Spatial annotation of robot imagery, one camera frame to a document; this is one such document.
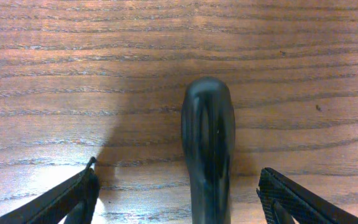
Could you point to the black yellow screwdriver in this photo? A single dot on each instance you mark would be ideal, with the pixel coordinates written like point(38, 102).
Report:
point(208, 133)

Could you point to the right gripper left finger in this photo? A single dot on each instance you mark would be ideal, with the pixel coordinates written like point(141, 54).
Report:
point(73, 201)

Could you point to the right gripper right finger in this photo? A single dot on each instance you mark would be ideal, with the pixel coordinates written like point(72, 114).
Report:
point(285, 201)

